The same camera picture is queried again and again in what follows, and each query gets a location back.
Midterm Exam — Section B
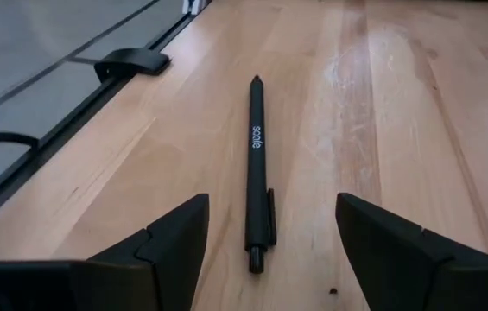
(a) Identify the black table edge bracket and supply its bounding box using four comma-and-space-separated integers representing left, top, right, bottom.
93, 48, 171, 84

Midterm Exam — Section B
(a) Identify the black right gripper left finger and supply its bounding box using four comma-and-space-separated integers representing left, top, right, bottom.
0, 193, 210, 311

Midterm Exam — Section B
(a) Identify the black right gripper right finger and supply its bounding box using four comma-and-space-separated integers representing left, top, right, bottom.
335, 193, 488, 311

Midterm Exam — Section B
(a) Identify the black table border frame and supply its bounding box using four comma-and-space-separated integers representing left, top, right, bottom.
0, 0, 214, 237

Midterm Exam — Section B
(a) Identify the black cable loop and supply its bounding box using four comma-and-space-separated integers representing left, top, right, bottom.
0, 131, 41, 152

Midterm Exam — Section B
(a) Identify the black click pen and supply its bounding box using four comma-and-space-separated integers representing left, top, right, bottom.
243, 74, 278, 275

